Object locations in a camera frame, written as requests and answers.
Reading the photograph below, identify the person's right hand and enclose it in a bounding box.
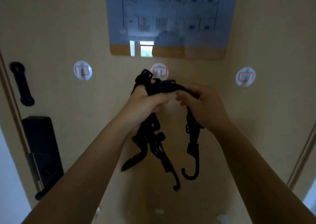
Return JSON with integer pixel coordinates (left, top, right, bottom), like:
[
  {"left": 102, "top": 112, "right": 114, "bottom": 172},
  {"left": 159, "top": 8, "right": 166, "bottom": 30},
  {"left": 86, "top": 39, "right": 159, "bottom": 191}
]
[{"left": 175, "top": 83, "right": 232, "bottom": 133}]

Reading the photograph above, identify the person's left hand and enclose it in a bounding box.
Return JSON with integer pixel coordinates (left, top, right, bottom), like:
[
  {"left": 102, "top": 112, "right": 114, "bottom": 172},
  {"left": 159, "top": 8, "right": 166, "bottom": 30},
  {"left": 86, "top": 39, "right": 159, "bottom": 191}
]
[{"left": 120, "top": 80, "right": 177, "bottom": 133}]

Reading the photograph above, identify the black strap with hooks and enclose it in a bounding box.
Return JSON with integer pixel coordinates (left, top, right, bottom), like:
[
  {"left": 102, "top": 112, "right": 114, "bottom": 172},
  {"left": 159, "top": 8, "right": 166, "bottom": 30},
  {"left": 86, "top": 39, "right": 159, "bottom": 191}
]
[{"left": 121, "top": 69, "right": 205, "bottom": 192}]

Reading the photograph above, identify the person's left forearm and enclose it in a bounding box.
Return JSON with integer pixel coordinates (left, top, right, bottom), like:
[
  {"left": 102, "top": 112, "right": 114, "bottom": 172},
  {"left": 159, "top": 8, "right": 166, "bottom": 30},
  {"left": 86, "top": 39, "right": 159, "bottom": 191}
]
[{"left": 21, "top": 114, "right": 139, "bottom": 224}]

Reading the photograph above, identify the person's right forearm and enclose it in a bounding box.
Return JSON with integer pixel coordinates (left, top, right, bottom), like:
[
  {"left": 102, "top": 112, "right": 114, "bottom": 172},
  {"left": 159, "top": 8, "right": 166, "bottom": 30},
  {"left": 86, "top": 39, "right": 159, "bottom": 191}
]
[{"left": 210, "top": 121, "right": 316, "bottom": 224}]

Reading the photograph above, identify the round white adhesive hook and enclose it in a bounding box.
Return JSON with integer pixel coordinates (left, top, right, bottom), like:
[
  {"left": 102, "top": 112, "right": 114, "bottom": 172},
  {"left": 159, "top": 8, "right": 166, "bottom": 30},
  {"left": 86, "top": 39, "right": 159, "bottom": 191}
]
[
  {"left": 150, "top": 63, "right": 169, "bottom": 81},
  {"left": 73, "top": 61, "right": 93, "bottom": 81},
  {"left": 235, "top": 67, "right": 256, "bottom": 87}
]

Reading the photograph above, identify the blue floor plan sign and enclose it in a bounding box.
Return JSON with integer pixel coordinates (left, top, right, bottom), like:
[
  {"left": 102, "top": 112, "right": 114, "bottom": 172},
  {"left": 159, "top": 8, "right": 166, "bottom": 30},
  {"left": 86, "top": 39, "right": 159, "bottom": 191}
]
[{"left": 105, "top": 0, "right": 239, "bottom": 60}]

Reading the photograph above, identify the beige door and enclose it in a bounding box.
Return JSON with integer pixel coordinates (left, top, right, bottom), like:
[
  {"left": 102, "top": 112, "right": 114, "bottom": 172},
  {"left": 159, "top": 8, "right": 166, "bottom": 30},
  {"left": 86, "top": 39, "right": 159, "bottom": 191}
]
[{"left": 0, "top": 0, "right": 316, "bottom": 224}]

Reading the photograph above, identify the black electronic door lock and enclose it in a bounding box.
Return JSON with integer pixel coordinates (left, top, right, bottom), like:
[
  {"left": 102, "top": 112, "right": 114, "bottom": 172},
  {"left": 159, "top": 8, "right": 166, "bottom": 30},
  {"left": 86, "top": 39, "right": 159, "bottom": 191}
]
[{"left": 21, "top": 116, "right": 64, "bottom": 201}]

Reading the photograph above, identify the black door guard latch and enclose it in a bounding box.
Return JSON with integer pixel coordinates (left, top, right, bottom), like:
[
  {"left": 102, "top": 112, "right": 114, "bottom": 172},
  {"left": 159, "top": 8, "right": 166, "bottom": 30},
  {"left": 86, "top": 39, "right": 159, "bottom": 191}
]
[{"left": 9, "top": 62, "right": 35, "bottom": 107}]

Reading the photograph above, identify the beige door frame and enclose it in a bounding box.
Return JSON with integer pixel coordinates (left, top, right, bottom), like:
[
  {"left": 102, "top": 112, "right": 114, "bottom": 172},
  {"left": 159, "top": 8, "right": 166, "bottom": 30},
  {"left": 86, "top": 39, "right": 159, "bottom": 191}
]
[{"left": 287, "top": 122, "right": 316, "bottom": 190}]

